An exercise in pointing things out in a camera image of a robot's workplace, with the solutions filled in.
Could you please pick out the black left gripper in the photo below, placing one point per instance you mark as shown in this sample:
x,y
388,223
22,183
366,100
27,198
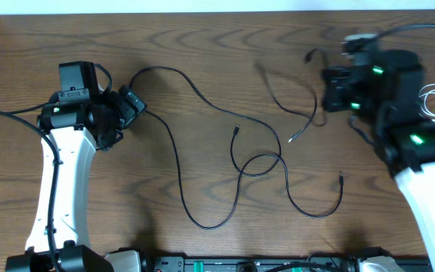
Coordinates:
x,y
131,109

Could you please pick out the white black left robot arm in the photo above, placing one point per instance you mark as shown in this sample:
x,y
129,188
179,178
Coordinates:
x,y
77,121

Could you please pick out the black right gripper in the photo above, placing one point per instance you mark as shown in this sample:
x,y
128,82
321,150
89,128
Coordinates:
x,y
333,86

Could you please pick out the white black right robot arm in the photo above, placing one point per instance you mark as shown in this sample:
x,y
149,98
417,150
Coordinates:
x,y
382,87

